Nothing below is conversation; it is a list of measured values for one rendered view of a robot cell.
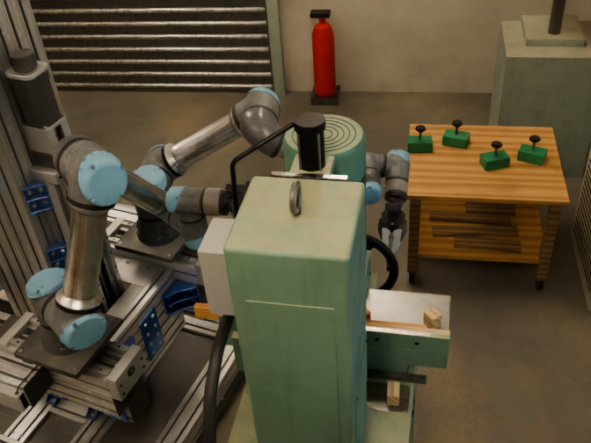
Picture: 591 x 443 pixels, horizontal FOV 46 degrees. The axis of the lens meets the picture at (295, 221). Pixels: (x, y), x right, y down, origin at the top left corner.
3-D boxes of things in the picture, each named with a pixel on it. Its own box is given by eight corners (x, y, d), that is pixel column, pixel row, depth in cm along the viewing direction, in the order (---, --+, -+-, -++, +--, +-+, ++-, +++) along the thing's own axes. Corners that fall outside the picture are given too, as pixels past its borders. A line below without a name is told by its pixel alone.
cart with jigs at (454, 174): (536, 216, 356) (556, 105, 315) (549, 295, 312) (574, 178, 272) (404, 210, 366) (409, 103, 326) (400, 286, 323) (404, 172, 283)
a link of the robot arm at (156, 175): (131, 220, 225) (122, 185, 217) (142, 194, 236) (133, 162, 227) (168, 219, 224) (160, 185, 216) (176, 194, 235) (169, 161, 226)
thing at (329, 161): (336, 184, 143) (333, 111, 132) (330, 207, 137) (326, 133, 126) (297, 181, 144) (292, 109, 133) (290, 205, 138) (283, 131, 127)
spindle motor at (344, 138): (370, 224, 172) (370, 113, 152) (361, 272, 158) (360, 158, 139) (300, 219, 175) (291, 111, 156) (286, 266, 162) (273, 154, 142)
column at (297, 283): (368, 413, 176) (368, 180, 131) (357, 495, 159) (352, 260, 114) (281, 403, 180) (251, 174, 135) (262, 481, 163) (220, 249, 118)
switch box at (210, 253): (251, 280, 141) (243, 219, 131) (239, 316, 133) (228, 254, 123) (222, 278, 142) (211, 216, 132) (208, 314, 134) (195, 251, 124)
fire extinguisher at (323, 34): (340, 91, 472) (338, 4, 434) (338, 105, 457) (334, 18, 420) (314, 90, 474) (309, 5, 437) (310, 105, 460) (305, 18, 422)
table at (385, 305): (451, 286, 203) (452, 272, 199) (448, 369, 180) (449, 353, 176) (249, 269, 215) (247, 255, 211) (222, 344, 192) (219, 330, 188)
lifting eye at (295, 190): (304, 203, 127) (302, 173, 123) (297, 223, 122) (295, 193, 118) (295, 202, 127) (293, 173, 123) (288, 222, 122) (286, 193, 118)
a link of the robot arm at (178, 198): (177, 203, 198) (171, 179, 193) (214, 206, 196) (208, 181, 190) (167, 221, 192) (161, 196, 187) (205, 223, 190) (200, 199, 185)
